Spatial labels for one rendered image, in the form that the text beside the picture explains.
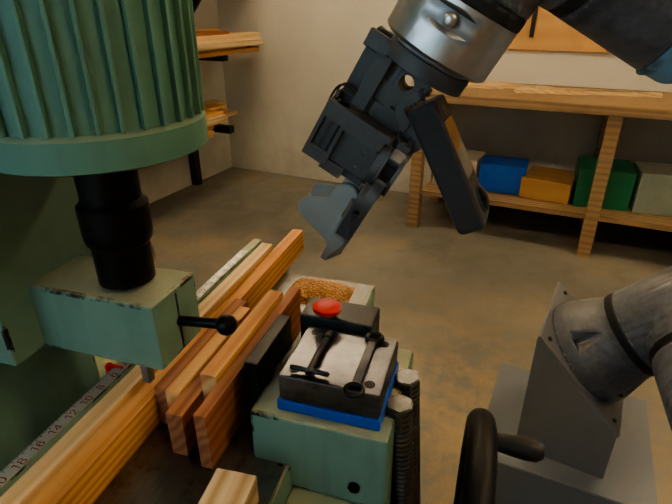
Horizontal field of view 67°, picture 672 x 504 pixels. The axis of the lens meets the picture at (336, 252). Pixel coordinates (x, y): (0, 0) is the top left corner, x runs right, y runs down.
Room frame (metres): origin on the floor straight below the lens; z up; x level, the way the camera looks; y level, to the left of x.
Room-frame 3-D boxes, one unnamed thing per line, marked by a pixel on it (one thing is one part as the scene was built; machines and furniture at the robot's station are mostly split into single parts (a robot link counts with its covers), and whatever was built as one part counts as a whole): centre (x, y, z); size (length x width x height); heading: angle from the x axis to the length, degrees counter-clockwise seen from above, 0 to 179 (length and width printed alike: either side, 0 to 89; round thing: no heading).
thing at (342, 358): (0.41, -0.01, 0.99); 0.13 x 0.11 x 0.06; 163
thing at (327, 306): (0.45, 0.01, 1.02); 0.03 x 0.03 x 0.01
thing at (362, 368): (0.38, -0.03, 1.00); 0.10 x 0.02 x 0.01; 163
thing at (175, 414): (0.48, 0.12, 0.93); 0.24 x 0.02 x 0.05; 163
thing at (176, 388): (0.47, 0.14, 0.93); 0.17 x 0.02 x 0.06; 163
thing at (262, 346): (0.42, 0.04, 0.95); 0.09 x 0.07 x 0.09; 163
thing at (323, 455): (0.41, 0.00, 0.91); 0.15 x 0.14 x 0.09; 163
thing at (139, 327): (0.43, 0.22, 1.03); 0.14 x 0.07 x 0.09; 73
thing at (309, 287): (0.68, 0.03, 0.91); 0.10 x 0.07 x 0.02; 73
